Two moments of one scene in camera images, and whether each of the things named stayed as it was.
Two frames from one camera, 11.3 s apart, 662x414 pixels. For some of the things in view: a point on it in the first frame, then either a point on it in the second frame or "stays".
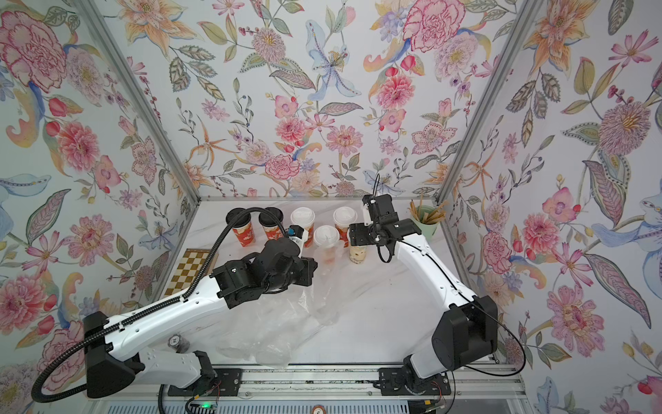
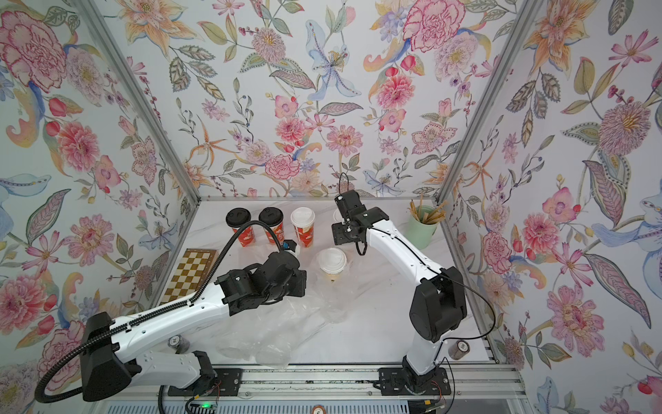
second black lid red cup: x=271 y=225 stays
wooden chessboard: x=190 y=267 stays
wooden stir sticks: x=435 y=216 stays
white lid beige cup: x=358 y=254 → x=332 y=261
